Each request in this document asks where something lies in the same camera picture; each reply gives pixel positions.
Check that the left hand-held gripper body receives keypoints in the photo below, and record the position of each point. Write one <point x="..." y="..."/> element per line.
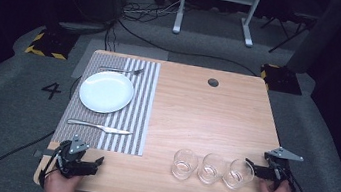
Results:
<point x="72" y="159"/>

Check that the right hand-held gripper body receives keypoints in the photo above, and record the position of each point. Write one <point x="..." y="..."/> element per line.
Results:
<point x="278" y="166"/>

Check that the clear drinking glass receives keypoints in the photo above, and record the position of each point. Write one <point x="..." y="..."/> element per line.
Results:
<point x="239" y="174"/>
<point x="212" y="168"/>
<point x="184" y="164"/>

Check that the person's left hand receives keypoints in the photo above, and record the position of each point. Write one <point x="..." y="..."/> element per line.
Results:
<point x="59" y="188"/>

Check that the silver table knife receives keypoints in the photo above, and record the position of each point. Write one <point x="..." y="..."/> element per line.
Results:
<point x="100" y="127"/>

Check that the grey striped placemat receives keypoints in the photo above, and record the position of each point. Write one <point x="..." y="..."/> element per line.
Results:
<point x="135" y="118"/>

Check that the white round plate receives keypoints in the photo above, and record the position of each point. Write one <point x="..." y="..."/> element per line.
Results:
<point x="106" y="91"/>

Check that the black yellow striped floor plate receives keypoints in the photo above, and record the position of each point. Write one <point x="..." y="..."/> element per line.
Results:
<point x="281" y="78"/>
<point x="51" y="44"/>

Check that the silver spoon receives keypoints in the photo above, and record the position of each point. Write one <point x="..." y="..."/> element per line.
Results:
<point x="125" y="69"/>

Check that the black tripod stand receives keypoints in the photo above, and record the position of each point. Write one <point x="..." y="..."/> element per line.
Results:
<point x="289" y="27"/>

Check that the white metal stand frame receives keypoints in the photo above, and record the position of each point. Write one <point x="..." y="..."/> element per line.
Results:
<point x="218" y="2"/>

